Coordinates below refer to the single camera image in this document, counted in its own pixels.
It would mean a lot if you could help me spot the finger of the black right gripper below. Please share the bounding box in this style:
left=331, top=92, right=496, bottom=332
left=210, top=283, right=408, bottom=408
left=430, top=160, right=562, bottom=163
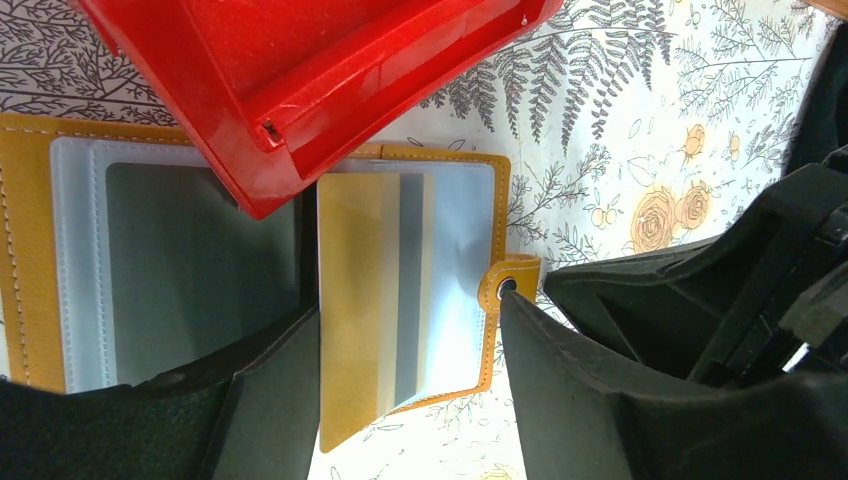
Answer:
left=543, top=162, right=848, bottom=389

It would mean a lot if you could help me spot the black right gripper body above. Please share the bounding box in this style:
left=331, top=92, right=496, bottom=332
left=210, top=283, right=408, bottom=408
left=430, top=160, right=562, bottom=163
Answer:
left=688, top=147, right=847, bottom=388

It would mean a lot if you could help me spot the floral table mat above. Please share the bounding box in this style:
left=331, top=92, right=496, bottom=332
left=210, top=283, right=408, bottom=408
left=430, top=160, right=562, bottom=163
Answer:
left=1, top=1, right=837, bottom=479

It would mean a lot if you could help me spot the red plastic bin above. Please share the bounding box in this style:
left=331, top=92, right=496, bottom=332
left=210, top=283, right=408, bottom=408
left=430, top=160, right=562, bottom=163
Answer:
left=79, top=0, right=560, bottom=219

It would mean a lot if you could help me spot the black cloth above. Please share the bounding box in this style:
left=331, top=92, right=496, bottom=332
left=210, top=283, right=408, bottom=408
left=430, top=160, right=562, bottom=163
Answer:
left=782, top=22, right=847, bottom=175

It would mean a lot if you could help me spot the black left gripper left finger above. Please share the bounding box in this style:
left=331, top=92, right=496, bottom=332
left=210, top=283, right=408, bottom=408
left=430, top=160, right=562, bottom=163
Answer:
left=1, top=307, right=320, bottom=479

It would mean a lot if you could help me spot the dark credit card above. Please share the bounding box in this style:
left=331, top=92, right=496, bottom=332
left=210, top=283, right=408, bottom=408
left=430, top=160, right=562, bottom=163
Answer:
left=105, top=163, right=299, bottom=384

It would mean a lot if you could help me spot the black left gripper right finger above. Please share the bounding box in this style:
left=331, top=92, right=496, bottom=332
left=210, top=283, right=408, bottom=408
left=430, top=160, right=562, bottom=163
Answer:
left=501, top=292, right=847, bottom=479

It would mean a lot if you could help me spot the gold VIP credit card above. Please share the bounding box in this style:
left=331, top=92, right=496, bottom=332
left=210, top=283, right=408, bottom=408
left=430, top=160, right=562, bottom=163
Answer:
left=317, top=172, right=434, bottom=453

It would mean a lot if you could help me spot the yellow leather card holder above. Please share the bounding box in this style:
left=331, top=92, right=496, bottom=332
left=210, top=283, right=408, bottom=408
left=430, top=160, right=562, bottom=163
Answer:
left=1, top=114, right=540, bottom=432

